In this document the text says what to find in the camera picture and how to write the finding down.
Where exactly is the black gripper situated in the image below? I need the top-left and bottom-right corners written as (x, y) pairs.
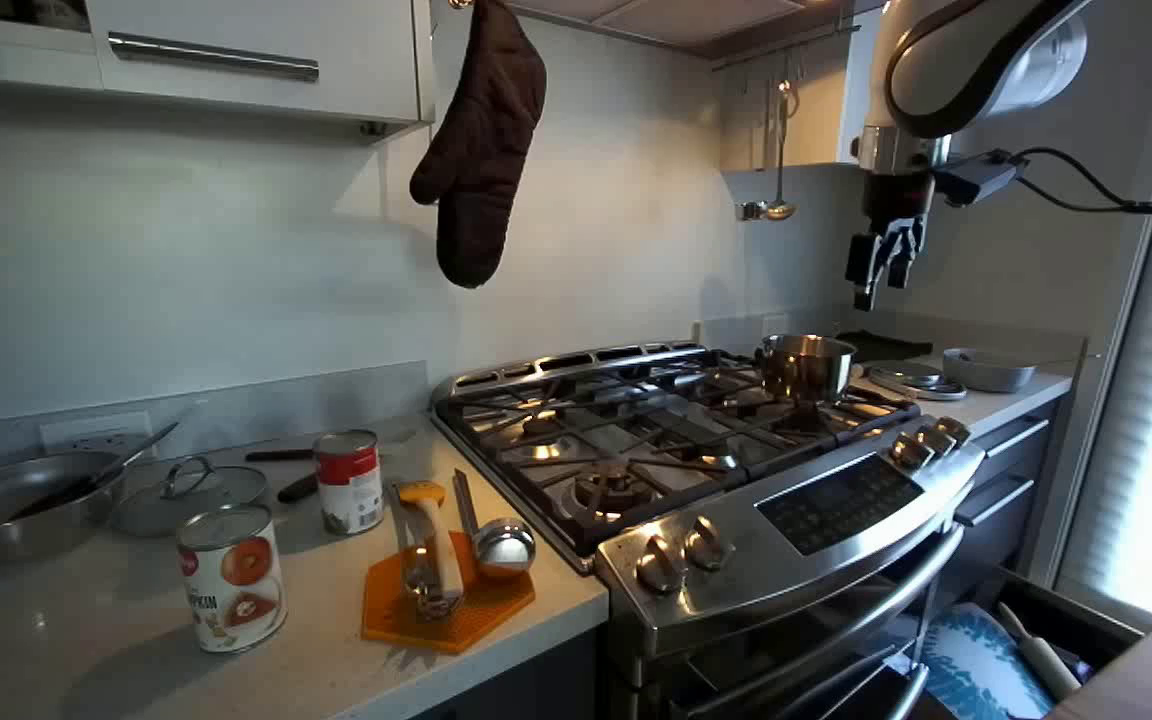
top-left (846, 174), bottom-right (935, 313)

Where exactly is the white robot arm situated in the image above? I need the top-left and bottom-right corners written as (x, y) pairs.
top-left (846, 0), bottom-right (1090, 313)

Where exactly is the round metal lid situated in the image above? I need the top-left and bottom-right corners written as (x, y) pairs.
top-left (864, 366), bottom-right (963, 403)

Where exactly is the stainless steel pot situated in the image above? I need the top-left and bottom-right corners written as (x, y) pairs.
top-left (758, 334), bottom-right (858, 402)

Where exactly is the grey dish on counter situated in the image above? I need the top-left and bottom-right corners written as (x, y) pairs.
top-left (939, 350), bottom-right (1035, 396)

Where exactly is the hanging metal ladle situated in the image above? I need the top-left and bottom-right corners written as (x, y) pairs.
top-left (742, 81), bottom-right (799, 224)

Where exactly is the stainless steel gas stove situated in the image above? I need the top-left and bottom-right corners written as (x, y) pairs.
top-left (431, 344), bottom-right (984, 720)

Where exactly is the open lower drawer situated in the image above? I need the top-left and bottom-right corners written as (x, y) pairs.
top-left (923, 580), bottom-right (1145, 720)

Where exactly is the dark brown oven mitt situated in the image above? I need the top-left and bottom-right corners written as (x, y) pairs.
top-left (408, 0), bottom-right (547, 290)

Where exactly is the metal ice cream scoop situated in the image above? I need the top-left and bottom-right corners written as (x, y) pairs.
top-left (454, 473), bottom-right (536, 580)

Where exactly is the orange trivet mat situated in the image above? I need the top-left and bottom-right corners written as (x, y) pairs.
top-left (357, 528), bottom-right (540, 662)

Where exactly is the red white soup can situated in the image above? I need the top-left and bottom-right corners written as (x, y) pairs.
top-left (318, 430), bottom-right (385, 535)

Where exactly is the tomato can white label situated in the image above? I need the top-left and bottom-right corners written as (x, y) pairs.
top-left (178, 506), bottom-right (288, 656)

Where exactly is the glass pot lid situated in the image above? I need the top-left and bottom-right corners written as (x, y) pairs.
top-left (112, 455), bottom-right (267, 542)

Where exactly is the steel frying pan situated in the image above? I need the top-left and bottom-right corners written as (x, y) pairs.
top-left (0, 424), bottom-right (171, 563)

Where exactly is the white upper cabinet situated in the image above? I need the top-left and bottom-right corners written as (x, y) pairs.
top-left (0, 0), bottom-right (431, 125)

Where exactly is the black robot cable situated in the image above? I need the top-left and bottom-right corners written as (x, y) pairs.
top-left (935, 144), bottom-right (1152, 220)

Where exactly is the black handled knife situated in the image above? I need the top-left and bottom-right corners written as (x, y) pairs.
top-left (248, 447), bottom-right (318, 506)

